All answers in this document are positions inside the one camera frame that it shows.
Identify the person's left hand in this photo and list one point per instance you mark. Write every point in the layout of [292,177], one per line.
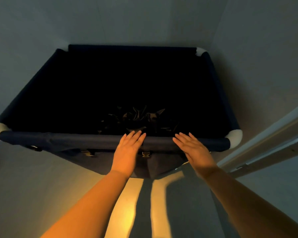
[125,156]

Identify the person's right hand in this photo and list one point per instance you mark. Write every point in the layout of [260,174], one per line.
[197,156]

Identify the person's right middle finger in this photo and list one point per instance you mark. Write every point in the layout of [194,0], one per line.
[182,141]

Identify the person's right little finger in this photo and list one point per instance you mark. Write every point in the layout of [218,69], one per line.
[194,138]

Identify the person's left middle finger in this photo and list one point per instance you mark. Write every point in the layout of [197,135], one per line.
[135,139]

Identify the person's left little finger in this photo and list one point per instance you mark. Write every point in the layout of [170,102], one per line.
[122,140]

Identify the person's left forearm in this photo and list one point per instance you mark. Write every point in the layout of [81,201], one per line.
[94,205]

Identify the person's right forearm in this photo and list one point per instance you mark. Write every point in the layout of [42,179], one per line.
[248,208]

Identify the pile of dark clothes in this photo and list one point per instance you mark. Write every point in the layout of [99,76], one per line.
[139,120]

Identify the dark blue fabric laundry hamper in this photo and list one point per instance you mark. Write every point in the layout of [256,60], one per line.
[114,79]

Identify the white door frame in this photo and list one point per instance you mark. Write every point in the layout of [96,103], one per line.
[268,143]

